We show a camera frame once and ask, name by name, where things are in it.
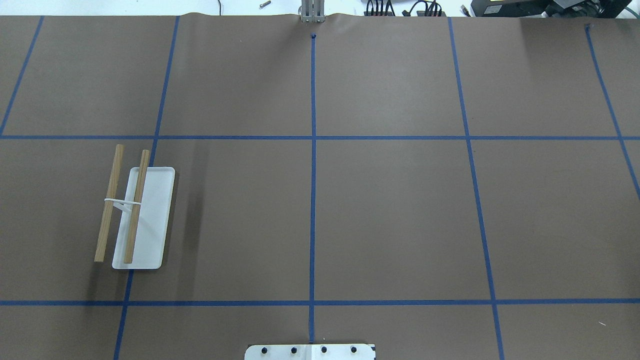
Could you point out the wooden towel rack white base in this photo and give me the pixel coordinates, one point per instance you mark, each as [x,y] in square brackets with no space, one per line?
[145,214]

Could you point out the white central pedestal column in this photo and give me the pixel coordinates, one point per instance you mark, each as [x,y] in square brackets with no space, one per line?
[331,351]

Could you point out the aluminium frame post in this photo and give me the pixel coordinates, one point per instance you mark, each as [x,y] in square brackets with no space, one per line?
[312,11]

